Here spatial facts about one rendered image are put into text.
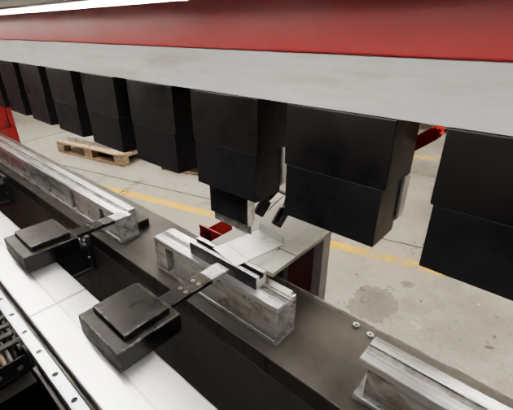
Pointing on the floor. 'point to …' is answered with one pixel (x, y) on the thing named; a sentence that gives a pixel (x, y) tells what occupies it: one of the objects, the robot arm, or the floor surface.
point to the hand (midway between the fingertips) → (270, 213)
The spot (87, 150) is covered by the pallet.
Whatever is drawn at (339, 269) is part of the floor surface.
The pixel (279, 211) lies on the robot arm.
